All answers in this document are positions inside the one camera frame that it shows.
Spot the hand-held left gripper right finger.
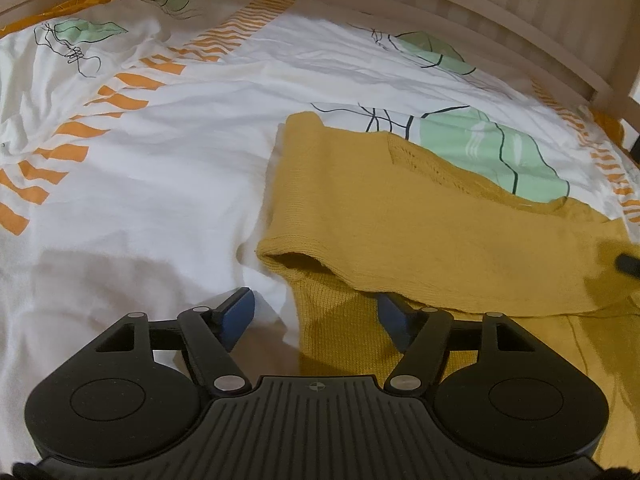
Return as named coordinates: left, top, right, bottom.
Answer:
left=377, top=294, right=542, bottom=395

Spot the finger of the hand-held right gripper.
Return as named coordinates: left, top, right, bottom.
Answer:
left=614, top=254, right=640, bottom=278

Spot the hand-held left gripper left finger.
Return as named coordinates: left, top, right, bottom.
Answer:
left=92, top=287, right=256, bottom=395

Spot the yellow knit sweater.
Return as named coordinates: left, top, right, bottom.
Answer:
left=256, top=112, right=640, bottom=468

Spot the white leaf-print duvet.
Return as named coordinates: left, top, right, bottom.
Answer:
left=0, top=0, right=640, bottom=441

